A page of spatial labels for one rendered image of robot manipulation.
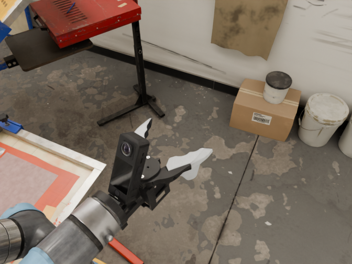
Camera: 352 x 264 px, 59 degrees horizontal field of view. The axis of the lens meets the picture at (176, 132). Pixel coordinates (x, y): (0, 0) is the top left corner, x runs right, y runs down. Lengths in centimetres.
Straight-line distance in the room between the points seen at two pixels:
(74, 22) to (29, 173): 98
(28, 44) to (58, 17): 28
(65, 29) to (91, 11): 23
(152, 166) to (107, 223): 12
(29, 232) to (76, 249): 15
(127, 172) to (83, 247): 12
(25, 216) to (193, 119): 235
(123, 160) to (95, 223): 10
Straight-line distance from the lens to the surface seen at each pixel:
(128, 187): 51
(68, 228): 51
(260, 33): 263
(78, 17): 213
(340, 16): 255
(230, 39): 272
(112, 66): 350
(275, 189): 257
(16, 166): 159
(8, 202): 150
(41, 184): 148
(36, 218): 65
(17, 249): 62
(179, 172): 53
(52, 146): 154
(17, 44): 232
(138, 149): 47
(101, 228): 50
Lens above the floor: 214
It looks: 50 degrees down
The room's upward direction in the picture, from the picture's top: straight up
